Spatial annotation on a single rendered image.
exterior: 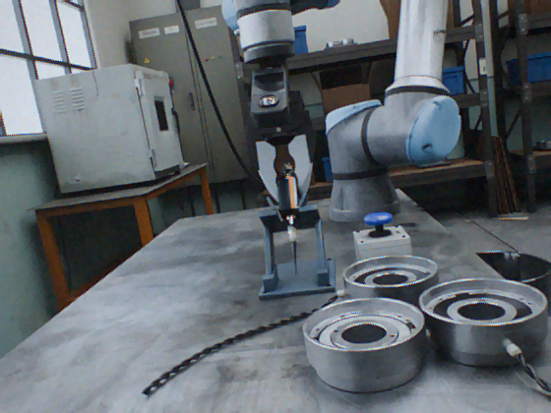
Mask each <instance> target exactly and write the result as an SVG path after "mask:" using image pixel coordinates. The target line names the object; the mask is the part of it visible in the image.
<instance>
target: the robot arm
mask: <svg viewBox="0 0 551 413"><path fill-rule="evenodd" d="M339 2H341V0H223V2H222V13H223V18H224V20H225V21H226V23H227V24H228V25H229V27H230V28H231V29H232V30H235V36H241V48H242V50H244V51H245V53H244V58H245V63H246V64H259V66H260V68H259V70H256V71H253V73H252V98H251V103H252V104H251V105H249V106H248V110H250V111H251V112H252V115H251V120H246V123H247V133H246V142H247V149H248V151H249V153H250V155H251V156H252V160H253V162H254V164H255V166H256V168H257V169H258V172H259V173H260V175H261V177H262V179H263V180H264V184H265V185H266V187H267V189H268V190H269V191H270V194H271V195H272V196H273V197H274V198H275V200H276V201H277V202H278V203H279V197H278V187H277V175H278V173H277V170H276V157H277V151H276V145H272V144H271V143H270V142H269V139H271V138H272V137H273V135H274V134H275V133H281V132H286V133H287V134H288V135H289V136H292V135H293V132H297V134H296V137H295V138H294V139H293V140H292V142H291V143H290V144H289V145H288V150H289V153H290V155H291V156H292V158H293V159H294V162H295V168H294V173H295V174H296V176H297V178H298V185H297V190H298V195H299V198H300V200H301V199H302V197H303V195H304V192H307V191H308V189H309V185H310V177H311V170H312V164H313V156H314V151H315V140H316V136H315V127H314V124H313V122H312V121H311V119H310V111H309V110H307V111H305V108H304V96H303V92H302V91H300V90H293V91H291V87H290V82H289V76H288V71H287V65H286V59H288V58H291V57H293V56H295V49H294V45H293V44H292V43H293V42H294V41H295V37H294V30H293V24H292V16H294V15H296V14H300V13H303V12H304V11H307V10H310V9H314V8H315V9H317V10H323V9H326V8H333V7H335V6H336V5H338V3H339ZM448 2H449V0H401V12H400V22H399V31H398V50H397V59H396V78H395V82H394V83H393V84H392V85H391V86H390V87H389V88H387V89H386V92H385V100H384V105H383V106H382V104H381V103H380V101H379V100H378V99H373V100H368V101H364V102H361V103H357V104H355V105H348V106H344V107H343V108H340V109H338V110H336V111H332V112H331V113H329V114H328V116H327V138H328V144H329V151H330V157H331V163H332V169H333V182H334V184H333V193H332V197H331V202H330V207H329V213H330V219H331V220H332V221H336V222H344V223H355V222H364V218H365V216H367V215H368V214H370V213H378V212H385V213H390V214H391V215H392V216H394V215H396V214H398V213H401V203H400V199H399V197H398V195H397V192H396V189H395V187H394V185H393V183H392V181H391V179H390V175H389V169H388V165H399V164H416V165H422V164H425V163H430V162H440V161H442V160H443V159H445V158H446V157H447V156H448V155H449V154H450V153H451V152H452V151H453V149H454V147H455V145H456V144H457V142H458V139H459V129H460V116H459V107H458V106H457V104H456V103H455V101H454V100H453V99H451V98H449V96H450V93H449V91H448V90H447V88H445V87H444V86H443V85H442V73H443V63H444V53H445V42H446V32H447V13H448ZM300 103H301V104H300ZM265 136H267V138H266V139H265Z"/></svg>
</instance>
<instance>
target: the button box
mask: <svg viewBox="0 0 551 413"><path fill-rule="evenodd" d="M353 235H354V242H355V255H356V260H357V261H358V262H359V261H361V260H368V259H372V258H376V257H381V256H389V255H411V256H412V251H411V243H410V237H409V236H407V233H406V232H405V231H404V230H403V229H402V228H401V225H399V226H392V227H386V228H384V232H381V233H377V232H375V229H373V230H367V231H354V232H353Z"/></svg>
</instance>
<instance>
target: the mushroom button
mask: <svg viewBox="0 0 551 413"><path fill-rule="evenodd" d="M392 221H393V217H392V215H391V214H390V213H385V212H378V213H370V214H368V215H367V216H365V218H364V224H366V225H375V232H377V233H381V232H384V225H385V224H389V223H390V222H392Z"/></svg>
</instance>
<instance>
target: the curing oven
mask: <svg viewBox="0 0 551 413"><path fill-rule="evenodd" d="M34 82H35V86H36V90H37V93H38V97H39V100H40V108H41V111H42V115H43V119H44V122H45V126H46V134H47V137H48V139H49V144H50V147H51V150H52V158H53V162H54V165H55V168H56V173H57V179H58V183H59V187H60V191H61V194H63V193H69V192H70V197H71V198H72V197H77V196H78V194H77V191H85V190H91V189H97V188H103V187H109V186H115V185H126V184H132V183H138V182H144V181H148V185H149V186H152V185H154V179H158V178H160V177H162V176H164V175H166V174H171V173H172V172H174V174H180V171H179V170H180V169H182V168H185V164H184V158H183V149H182V145H181V140H180V136H179V134H181V131H180V126H179V121H178V112H177V111H175V109H174V105H173V99H172V89H171V86H170V81H169V78H168V75H167V73H165V72H162V71H154V70H151V69H148V68H145V67H142V66H139V65H132V64H130V65H117V66H112V67H107V68H102V69H97V70H92V71H83V72H79V73H74V74H69V75H63V76H58V77H49V78H44V79H39V80H34Z"/></svg>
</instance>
